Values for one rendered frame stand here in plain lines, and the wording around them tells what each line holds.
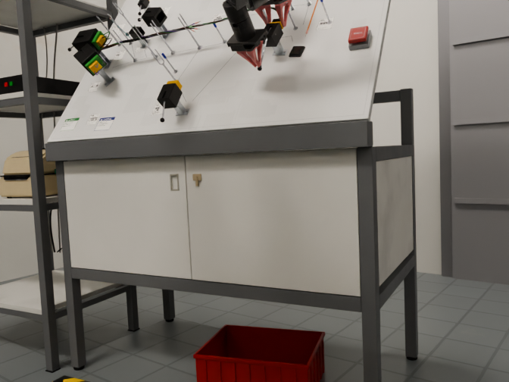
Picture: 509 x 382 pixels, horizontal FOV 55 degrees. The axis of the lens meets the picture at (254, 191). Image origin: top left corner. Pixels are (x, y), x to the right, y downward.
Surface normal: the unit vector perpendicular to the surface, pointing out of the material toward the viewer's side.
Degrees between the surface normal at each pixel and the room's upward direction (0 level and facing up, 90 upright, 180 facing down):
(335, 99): 53
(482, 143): 90
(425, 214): 90
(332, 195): 90
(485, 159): 90
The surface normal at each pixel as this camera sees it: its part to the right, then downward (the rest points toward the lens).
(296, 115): -0.40, -0.53
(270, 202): -0.47, 0.09
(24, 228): 0.79, 0.01
